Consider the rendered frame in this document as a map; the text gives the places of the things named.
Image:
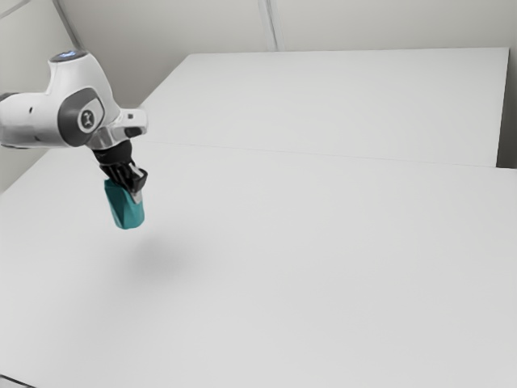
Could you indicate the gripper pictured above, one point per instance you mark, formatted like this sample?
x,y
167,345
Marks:
x,y
115,158

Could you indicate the teal faceted mug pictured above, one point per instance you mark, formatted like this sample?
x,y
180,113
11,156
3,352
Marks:
x,y
125,210

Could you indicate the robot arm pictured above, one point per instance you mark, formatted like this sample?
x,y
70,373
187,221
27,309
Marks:
x,y
48,113

